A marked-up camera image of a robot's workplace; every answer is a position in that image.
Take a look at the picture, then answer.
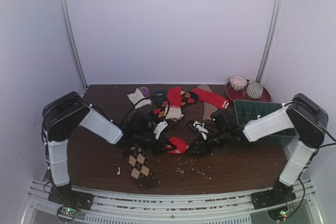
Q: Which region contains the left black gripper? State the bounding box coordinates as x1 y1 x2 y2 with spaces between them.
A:
134 132 174 156

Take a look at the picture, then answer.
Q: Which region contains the red snowflake sock pair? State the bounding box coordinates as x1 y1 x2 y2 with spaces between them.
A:
167 137 189 154

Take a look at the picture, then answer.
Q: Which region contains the brown beige argyle sock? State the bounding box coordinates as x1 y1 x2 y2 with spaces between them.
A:
122 145 159 191

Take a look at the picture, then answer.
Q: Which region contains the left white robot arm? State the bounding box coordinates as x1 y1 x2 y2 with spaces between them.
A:
41 91 169 205

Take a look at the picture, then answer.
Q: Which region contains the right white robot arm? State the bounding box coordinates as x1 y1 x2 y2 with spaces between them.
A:
186 93 329 204

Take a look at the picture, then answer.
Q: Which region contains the white brown block sock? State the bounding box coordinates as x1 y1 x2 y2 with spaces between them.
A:
127 87 152 109

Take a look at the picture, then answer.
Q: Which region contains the tan brown sock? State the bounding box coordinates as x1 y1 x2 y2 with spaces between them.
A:
197 84 218 121

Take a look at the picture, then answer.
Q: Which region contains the purple orange striped sock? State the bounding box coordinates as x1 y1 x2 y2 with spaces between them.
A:
134 87 152 109

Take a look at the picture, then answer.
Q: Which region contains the dark blue sock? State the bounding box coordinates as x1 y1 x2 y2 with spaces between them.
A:
152 90 168 106

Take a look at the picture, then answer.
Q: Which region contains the red white zigzag sock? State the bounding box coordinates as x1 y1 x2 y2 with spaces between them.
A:
165 87 182 120

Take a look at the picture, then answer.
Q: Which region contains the red sock white cuff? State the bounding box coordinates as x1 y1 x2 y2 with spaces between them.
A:
192 88 229 110

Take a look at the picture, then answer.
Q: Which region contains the orange brown argyle sock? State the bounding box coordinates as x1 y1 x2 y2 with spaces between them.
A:
150 91 198 123

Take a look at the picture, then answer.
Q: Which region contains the green divided organizer tray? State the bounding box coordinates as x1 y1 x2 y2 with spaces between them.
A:
234 100 296 146

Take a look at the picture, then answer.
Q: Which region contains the red round plate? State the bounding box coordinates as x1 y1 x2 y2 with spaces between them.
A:
225 80 271 103

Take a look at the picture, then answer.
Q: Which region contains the white red patterned bowl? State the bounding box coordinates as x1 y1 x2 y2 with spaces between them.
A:
229 76 248 91

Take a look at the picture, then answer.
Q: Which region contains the grey striped cup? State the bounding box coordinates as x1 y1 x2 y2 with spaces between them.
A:
246 81 264 99

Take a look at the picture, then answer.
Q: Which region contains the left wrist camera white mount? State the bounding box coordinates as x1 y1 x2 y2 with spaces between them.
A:
153 121 168 140

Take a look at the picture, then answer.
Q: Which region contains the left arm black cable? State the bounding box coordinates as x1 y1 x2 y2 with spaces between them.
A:
119 98 171 127

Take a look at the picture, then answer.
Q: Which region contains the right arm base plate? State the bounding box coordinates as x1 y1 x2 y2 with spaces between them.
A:
251 189 297 210

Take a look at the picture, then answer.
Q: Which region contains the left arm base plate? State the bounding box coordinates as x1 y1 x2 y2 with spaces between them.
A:
48 190 94 210

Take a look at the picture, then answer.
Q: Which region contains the left aluminium frame post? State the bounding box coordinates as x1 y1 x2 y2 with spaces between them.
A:
60 0 88 90

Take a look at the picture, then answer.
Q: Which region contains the aluminium frame post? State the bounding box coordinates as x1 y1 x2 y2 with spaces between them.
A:
60 0 88 90
256 0 283 85

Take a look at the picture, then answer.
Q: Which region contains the right aluminium frame post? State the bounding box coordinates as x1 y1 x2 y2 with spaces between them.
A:
256 0 283 85

